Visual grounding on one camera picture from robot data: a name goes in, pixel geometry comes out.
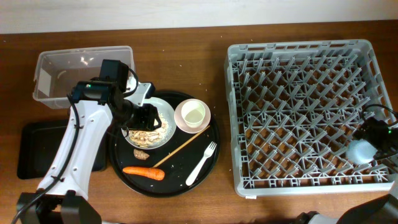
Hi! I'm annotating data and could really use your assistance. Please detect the brown food chunk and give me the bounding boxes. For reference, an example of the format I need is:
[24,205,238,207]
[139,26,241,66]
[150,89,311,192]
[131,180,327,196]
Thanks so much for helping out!
[133,149,150,160]

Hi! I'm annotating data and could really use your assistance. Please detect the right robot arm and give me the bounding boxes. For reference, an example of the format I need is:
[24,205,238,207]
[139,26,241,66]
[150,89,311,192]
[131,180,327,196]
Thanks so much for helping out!
[293,118,397,224]

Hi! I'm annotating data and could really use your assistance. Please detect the blue cup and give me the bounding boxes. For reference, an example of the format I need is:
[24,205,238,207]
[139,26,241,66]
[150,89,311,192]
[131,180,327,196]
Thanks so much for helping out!
[346,139,377,165]

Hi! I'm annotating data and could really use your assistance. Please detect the wooden chopstick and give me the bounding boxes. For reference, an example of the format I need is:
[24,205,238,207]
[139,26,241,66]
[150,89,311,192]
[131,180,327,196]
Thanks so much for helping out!
[152,125,210,168]

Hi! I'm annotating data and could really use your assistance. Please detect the clear plastic bin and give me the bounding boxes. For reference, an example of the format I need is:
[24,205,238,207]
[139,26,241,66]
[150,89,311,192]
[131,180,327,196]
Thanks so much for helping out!
[32,45,135,109]

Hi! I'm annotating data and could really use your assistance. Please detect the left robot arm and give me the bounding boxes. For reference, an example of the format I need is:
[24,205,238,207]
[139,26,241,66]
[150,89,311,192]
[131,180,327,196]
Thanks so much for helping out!
[12,59,161,223]

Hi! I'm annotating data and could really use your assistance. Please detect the orange carrot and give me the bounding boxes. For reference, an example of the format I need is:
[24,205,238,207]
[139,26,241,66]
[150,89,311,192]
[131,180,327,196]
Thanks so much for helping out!
[123,166,165,180]

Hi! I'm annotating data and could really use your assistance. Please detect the food scraps pile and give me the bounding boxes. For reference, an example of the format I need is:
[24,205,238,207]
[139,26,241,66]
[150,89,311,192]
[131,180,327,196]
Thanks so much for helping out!
[127,113,169,149]

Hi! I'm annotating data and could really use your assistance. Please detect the white plastic fork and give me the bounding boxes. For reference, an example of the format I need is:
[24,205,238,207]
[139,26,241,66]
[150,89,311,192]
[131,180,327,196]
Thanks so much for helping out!
[185,141,217,186]

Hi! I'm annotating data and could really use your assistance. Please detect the pink bowl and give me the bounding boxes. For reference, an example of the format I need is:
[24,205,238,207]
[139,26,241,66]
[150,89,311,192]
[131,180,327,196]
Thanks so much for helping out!
[174,98,211,134]

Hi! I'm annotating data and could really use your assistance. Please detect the grey dishwasher rack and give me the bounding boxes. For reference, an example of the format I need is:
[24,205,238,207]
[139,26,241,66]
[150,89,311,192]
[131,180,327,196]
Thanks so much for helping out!
[224,39,397,198]

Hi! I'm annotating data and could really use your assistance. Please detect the white cup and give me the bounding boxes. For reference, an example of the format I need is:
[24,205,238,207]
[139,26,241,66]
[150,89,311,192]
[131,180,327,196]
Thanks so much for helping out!
[181,100,206,128]

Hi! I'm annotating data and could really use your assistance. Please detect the round black tray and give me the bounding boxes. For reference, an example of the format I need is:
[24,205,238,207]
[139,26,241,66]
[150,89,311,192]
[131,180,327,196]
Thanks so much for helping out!
[107,90,221,198]

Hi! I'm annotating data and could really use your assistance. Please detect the grey plate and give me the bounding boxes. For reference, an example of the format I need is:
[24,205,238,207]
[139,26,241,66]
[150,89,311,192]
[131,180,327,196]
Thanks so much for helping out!
[121,97,177,149]

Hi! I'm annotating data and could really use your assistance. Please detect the black rectangular tray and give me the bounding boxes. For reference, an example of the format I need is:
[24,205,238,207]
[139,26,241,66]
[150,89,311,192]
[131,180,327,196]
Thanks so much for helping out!
[17,118,108,180]

